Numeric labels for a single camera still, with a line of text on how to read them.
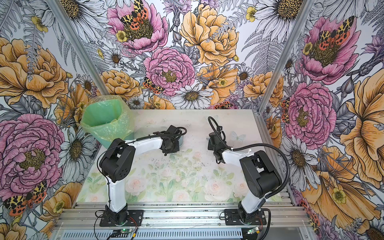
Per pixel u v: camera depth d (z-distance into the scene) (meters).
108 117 1.00
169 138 0.77
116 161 0.52
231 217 0.74
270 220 0.69
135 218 0.73
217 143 0.74
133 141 0.59
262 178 0.47
